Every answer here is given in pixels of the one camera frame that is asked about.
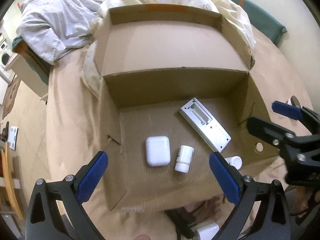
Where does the white charger plug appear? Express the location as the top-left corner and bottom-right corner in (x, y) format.
(196, 223), (220, 240)

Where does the white remote control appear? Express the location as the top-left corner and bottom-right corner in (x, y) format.
(179, 98), (231, 153)

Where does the white pill bottle blue label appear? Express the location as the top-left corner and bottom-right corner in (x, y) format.
(175, 145), (194, 173)

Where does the brown lid cream jar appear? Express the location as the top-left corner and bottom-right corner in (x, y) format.
(286, 95), (301, 108)

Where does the white bottle red stripe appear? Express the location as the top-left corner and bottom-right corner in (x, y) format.
(225, 155), (242, 170)

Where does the beige bed sheet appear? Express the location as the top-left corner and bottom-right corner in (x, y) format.
(47, 30), (312, 239)

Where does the wooden chair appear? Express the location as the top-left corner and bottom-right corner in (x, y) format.
(1, 142), (24, 221)

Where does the black pen device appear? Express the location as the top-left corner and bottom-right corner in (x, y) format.
(164, 207), (196, 239)

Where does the white floor scale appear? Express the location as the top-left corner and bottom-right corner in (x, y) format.
(8, 126), (18, 151)

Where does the white earbuds case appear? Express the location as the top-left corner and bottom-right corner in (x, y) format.
(145, 136), (171, 167)

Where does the teal cushion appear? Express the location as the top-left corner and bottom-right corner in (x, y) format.
(231, 0), (287, 46)

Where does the brown round rug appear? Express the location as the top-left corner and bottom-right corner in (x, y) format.
(2, 77), (21, 119)

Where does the white bedside cabinet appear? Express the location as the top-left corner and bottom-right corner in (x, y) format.
(4, 53), (48, 101)

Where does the cardboard box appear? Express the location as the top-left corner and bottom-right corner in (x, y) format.
(93, 3), (281, 212)

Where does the white washing machine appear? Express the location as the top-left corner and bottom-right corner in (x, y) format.
(0, 34), (13, 80)

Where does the white duvet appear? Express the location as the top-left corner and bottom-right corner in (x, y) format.
(18, 0), (105, 65)

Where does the cream patterned blanket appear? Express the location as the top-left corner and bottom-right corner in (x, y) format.
(80, 0), (255, 106)

